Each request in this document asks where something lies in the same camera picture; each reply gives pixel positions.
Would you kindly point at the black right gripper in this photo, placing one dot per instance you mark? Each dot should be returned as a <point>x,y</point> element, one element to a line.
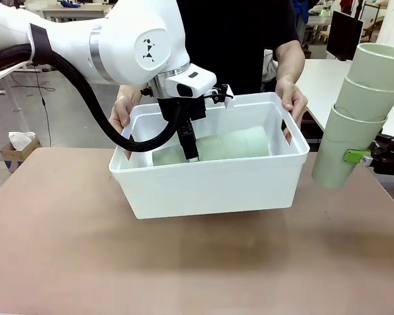
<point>392,154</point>

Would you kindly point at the person's left hand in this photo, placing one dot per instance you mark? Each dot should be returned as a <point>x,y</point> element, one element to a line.
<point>293,98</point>

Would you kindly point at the black computer monitor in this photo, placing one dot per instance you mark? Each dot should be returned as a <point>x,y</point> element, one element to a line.
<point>343,33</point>

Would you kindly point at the pale green plastic cup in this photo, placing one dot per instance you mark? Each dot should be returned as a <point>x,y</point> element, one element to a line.
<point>335,147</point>
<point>257,141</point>
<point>233,144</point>
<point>364,101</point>
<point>210,149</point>
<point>377,69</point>

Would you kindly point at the hanging blue jacket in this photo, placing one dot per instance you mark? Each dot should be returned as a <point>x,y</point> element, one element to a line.
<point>300,13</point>

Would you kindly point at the crumpled white tissue paper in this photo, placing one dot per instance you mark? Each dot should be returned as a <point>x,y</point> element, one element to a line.
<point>19,139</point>

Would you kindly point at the person's black t-shirt torso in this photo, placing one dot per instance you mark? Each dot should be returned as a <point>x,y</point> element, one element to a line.
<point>243,39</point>

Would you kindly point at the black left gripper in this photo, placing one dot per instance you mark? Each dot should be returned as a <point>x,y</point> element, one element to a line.
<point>197,110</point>

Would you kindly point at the white plastic basket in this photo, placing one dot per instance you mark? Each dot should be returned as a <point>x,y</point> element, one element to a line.
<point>210,187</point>

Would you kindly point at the white desk on castors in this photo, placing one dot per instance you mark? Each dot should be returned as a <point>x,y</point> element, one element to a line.
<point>72,13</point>

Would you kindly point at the person's right hand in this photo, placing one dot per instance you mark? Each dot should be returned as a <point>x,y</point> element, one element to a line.
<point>121,113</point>

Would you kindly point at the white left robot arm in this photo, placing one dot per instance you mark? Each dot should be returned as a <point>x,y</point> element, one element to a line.
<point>134,39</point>

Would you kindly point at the person's right forearm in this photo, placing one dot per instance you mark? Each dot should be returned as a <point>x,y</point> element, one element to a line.
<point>128,92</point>

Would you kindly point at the person's left forearm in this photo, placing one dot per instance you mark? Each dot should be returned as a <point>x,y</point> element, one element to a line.
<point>289,62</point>

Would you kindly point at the brown cardboard box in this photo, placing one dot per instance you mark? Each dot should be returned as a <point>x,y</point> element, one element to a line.
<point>6,154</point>

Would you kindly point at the large white table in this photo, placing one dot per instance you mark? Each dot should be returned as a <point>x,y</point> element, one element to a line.
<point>318,82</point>

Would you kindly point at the white clothes on chair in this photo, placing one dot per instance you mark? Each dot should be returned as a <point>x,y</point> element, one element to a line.
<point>269,70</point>

